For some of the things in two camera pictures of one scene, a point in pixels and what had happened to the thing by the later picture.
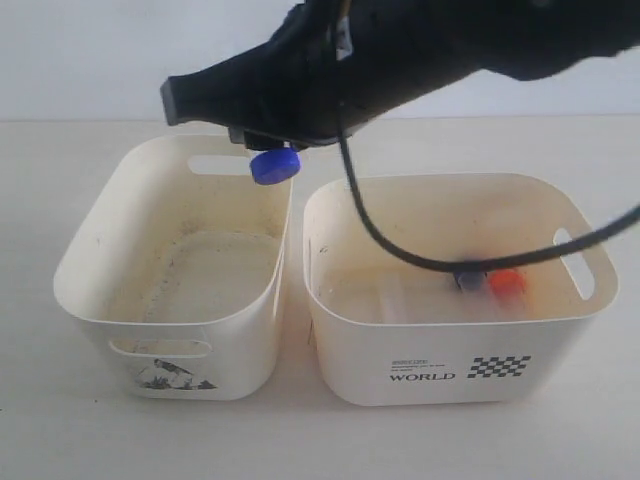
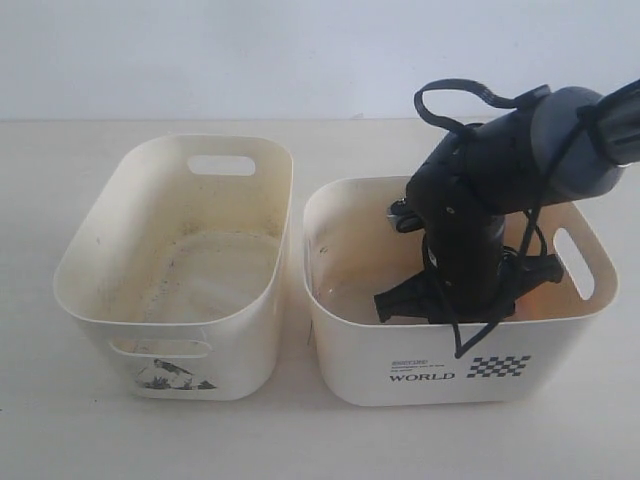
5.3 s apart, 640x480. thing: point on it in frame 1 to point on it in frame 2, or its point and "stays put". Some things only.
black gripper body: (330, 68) to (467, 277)
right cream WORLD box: (391, 332) stays put
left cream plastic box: (177, 266) stays put
